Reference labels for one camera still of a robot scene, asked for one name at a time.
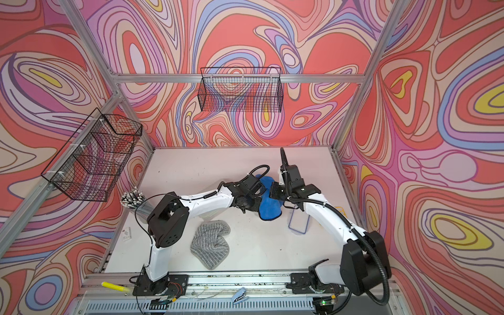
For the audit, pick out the back wall wire basket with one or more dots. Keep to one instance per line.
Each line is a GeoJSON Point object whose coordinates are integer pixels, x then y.
{"type": "Point", "coordinates": [241, 89]}

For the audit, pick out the left wall wire basket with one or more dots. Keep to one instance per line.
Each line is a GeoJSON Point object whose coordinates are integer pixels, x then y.
{"type": "Point", "coordinates": [96, 161]}

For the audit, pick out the cup of pens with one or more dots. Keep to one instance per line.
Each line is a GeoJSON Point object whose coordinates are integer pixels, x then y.
{"type": "Point", "coordinates": [135, 200]}

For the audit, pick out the small blue-rimmed lunch box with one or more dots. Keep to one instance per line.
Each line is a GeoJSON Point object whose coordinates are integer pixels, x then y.
{"type": "Point", "coordinates": [298, 222]}

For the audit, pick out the small white card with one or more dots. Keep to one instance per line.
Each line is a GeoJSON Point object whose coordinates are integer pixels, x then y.
{"type": "Point", "coordinates": [126, 234]}

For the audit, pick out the large clear lunch box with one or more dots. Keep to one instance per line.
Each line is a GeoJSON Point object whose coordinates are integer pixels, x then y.
{"type": "Point", "coordinates": [211, 215]}

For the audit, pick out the wall wire basket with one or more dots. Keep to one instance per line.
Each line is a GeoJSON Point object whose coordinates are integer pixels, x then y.
{"type": "Point", "coordinates": [96, 161]}
{"type": "Point", "coordinates": [241, 89]}

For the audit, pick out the grey striped cloth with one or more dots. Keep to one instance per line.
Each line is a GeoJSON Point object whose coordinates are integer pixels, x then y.
{"type": "Point", "coordinates": [209, 245]}

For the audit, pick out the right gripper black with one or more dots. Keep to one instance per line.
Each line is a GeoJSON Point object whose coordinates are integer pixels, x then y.
{"type": "Point", "coordinates": [274, 191]}

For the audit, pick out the yellow highlighter marker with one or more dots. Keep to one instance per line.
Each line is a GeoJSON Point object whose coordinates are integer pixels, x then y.
{"type": "Point", "coordinates": [115, 287]}

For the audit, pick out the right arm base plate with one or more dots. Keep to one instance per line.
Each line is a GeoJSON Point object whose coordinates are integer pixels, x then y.
{"type": "Point", "coordinates": [307, 283]}

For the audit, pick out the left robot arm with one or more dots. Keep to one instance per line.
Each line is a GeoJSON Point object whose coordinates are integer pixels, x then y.
{"type": "Point", "coordinates": [167, 221]}

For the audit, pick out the blue microfiber cloth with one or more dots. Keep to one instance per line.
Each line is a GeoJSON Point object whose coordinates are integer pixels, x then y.
{"type": "Point", "coordinates": [269, 209]}

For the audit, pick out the blue binder clip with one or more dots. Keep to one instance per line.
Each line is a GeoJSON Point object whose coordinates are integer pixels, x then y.
{"type": "Point", "coordinates": [240, 296]}

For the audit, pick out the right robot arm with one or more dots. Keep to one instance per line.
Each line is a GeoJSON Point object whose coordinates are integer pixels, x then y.
{"type": "Point", "coordinates": [364, 267]}

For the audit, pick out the yellow perforated tray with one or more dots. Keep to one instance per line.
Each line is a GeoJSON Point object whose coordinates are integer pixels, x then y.
{"type": "Point", "coordinates": [342, 211]}

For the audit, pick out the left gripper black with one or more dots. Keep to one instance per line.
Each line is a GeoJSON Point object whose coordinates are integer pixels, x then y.
{"type": "Point", "coordinates": [256, 207]}

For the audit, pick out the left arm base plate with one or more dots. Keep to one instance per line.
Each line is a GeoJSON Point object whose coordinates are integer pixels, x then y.
{"type": "Point", "coordinates": [174, 285]}

